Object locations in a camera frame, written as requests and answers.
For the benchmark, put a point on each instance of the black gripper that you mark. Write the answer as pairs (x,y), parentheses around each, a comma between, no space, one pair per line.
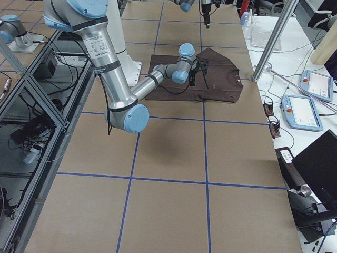
(194,71)
(206,10)

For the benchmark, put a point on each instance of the dark brown t-shirt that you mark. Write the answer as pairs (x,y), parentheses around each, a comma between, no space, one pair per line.
(220,83)

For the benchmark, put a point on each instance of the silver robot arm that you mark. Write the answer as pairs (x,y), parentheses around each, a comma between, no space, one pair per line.
(186,5)
(88,20)

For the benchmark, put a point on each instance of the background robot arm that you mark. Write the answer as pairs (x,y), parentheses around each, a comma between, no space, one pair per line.
(15,35)

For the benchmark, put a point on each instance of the red cylinder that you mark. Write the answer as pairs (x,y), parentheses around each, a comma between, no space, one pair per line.
(244,6)

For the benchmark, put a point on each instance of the clear plastic bag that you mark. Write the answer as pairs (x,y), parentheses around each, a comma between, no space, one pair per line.
(260,37)

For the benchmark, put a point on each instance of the lower teach pendant tablet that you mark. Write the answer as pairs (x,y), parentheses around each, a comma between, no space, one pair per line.
(301,113)

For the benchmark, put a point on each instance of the teach pendant tablet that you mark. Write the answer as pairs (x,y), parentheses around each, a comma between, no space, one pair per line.
(319,85)
(301,113)

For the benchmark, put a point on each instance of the upper teach pendant tablet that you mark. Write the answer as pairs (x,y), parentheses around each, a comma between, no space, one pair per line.
(319,85)

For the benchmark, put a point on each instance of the black box with label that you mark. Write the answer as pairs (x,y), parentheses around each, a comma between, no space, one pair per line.
(289,173)

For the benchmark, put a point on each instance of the black monitor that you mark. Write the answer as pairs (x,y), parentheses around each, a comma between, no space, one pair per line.
(316,164)

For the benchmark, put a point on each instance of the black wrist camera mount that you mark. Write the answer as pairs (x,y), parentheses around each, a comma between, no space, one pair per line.
(203,65)

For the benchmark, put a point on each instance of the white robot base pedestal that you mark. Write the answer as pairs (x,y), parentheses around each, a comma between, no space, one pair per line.
(130,68)

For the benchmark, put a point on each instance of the aluminium frame post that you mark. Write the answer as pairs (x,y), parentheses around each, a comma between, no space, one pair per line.
(275,35)

